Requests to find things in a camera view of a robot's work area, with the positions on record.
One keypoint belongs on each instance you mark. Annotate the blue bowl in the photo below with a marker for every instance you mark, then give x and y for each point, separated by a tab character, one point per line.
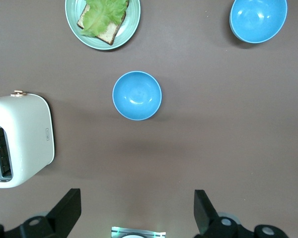
258	19
136	95

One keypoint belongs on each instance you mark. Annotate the cream toaster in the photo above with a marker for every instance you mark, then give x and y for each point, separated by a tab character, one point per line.
24	134

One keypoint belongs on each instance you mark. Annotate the white bread slice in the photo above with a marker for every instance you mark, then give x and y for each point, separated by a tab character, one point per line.
109	33

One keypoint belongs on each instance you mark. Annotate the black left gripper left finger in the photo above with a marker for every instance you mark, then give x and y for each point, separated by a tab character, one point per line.
54	220

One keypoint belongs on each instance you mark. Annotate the brown table mat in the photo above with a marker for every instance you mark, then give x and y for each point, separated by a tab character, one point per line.
188	136

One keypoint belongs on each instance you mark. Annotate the green plate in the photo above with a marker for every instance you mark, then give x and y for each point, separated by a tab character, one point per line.
131	19

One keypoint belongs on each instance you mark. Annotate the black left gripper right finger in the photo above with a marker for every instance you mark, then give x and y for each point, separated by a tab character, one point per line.
213	225

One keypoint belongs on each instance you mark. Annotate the green lettuce leaf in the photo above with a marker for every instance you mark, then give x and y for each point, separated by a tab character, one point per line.
101	15

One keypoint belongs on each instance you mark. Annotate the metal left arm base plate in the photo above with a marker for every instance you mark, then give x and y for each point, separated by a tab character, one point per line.
139	230

